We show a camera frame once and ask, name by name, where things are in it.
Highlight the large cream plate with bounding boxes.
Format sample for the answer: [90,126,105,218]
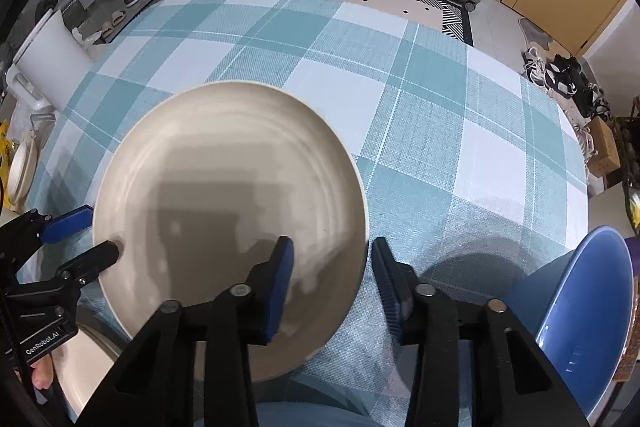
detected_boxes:
[93,81,369,381]

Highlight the stacked cream bowls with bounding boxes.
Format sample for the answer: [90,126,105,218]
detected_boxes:
[6,138,38,207]

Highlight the left hand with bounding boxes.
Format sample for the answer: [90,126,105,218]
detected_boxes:
[30,355,54,390]

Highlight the cream plate underneath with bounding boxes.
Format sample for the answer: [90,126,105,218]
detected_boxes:
[51,325,122,419]

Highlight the blue bowl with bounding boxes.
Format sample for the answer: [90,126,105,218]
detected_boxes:
[504,225,634,415]

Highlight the white electric kettle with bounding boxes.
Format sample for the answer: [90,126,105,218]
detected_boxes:
[6,9,93,112]

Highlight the teal checked tablecloth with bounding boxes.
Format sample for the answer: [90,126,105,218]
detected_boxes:
[16,0,590,427]

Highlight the cardboard box by shoes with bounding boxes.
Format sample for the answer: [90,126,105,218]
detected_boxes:
[587,117,620,178]

